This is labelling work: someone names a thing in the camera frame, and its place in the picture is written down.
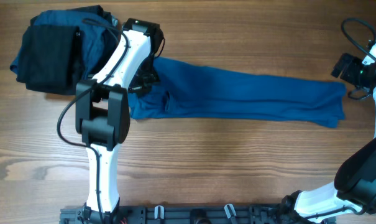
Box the blue polo shirt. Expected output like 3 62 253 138
128 58 346 128

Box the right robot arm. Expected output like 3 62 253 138
274 40 376 223

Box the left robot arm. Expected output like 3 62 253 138
75 18 165 223

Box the navy blue folded garment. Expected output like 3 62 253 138
10 19 117 77

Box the right black cable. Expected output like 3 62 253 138
340 17 376 101

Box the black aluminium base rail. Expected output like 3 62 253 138
59 203 336 224

